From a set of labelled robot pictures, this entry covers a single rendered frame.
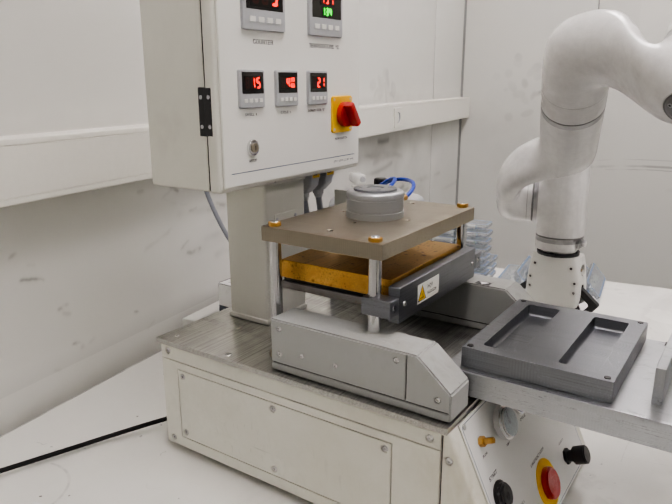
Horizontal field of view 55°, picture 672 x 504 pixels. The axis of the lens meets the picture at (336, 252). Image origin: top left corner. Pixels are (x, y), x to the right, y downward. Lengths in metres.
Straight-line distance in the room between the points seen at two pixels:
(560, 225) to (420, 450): 0.58
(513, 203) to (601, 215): 2.11
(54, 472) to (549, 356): 0.70
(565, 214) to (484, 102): 2.15
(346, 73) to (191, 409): 0.56
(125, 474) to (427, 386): 0.48
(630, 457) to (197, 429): 0.64
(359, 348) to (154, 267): 0.71
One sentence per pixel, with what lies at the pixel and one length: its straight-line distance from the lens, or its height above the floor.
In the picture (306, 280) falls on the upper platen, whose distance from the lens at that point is 0.84.
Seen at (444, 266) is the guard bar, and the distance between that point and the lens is 0.86.
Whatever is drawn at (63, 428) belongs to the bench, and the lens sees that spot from 1.16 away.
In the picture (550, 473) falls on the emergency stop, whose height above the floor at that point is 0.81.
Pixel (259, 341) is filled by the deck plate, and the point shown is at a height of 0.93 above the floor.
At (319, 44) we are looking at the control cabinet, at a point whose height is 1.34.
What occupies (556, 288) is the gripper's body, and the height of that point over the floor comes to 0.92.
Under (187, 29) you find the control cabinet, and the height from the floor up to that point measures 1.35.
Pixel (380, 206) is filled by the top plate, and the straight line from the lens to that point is 0.84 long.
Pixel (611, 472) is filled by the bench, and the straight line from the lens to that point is 1.04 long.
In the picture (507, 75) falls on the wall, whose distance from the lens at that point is 3.28.
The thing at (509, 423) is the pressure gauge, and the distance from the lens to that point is 0.82.
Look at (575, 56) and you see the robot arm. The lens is 0.90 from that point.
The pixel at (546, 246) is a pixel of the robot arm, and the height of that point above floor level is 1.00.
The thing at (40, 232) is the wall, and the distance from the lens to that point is 1.17.
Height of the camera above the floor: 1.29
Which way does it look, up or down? 15 degrees down
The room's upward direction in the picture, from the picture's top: straight up
